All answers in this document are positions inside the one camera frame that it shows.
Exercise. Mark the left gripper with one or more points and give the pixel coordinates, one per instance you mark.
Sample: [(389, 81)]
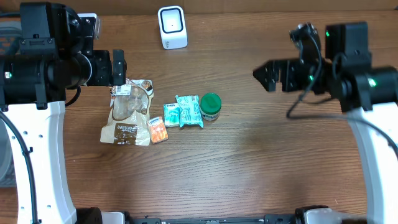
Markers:
[(102, 68)]

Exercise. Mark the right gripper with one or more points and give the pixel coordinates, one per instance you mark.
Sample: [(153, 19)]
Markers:
[(287, 68)]

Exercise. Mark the beige bread bag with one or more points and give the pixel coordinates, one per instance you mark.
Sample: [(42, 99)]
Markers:
[(130, 112)]

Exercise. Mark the green lid jar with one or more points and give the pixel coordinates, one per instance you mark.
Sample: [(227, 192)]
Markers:
[(210, 105)]

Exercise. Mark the orange white packet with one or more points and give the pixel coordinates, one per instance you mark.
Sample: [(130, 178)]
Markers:
[(157, 129)]

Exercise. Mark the teal white snack packet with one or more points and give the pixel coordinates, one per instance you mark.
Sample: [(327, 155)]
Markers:
[(190, 113)]

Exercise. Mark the small teal packet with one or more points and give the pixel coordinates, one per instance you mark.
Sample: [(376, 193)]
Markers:
[(171, 115)]

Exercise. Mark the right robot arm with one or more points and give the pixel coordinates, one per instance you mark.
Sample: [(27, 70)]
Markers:
[(341, 66)]

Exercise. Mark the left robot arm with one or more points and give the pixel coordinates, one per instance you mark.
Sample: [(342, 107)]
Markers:
[(54, 54)]

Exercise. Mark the white barcode scanner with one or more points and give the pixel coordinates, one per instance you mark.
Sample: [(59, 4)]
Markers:
[(173, 30)]

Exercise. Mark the grey plastic mesh basket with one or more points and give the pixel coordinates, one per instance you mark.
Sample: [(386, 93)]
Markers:
[(11, 33)]

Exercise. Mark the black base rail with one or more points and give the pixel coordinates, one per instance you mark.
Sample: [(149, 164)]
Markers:
[(205, 221)]

